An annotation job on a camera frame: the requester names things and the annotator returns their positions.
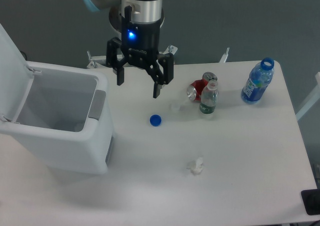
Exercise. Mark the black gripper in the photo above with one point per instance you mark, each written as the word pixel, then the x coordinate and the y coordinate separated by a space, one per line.
pixel 139 45

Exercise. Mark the white trash can lid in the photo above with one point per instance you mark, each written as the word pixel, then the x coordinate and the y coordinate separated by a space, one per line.
pixel 16 79

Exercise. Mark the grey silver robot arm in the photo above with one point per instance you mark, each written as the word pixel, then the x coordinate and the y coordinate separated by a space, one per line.
pixel 97 5

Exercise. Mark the crushed red soda can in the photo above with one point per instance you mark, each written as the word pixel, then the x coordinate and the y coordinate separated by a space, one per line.
pixel 194 90

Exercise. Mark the blue bottle cap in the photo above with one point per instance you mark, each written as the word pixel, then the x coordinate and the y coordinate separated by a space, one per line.
pixel 155 120

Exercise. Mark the white trash can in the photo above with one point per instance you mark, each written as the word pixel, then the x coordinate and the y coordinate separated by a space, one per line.
pixel 66 121

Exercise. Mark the clear green-label water bottle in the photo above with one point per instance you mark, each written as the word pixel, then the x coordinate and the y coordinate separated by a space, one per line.
pixel 209 98

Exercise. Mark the crumpled white tissue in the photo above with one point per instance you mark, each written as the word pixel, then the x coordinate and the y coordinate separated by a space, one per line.
pixel 196 166

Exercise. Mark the blue drink bottle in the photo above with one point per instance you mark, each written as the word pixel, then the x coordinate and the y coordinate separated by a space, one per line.
pixel 259 78

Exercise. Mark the black device at edge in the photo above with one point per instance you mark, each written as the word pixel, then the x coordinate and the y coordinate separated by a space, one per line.
pixel 311 201

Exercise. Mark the white table clamp bracket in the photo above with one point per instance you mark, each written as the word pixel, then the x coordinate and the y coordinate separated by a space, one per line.
pixel 224 57

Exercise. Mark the white frame at right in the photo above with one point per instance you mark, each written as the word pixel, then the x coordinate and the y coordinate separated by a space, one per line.
pixel 310 99

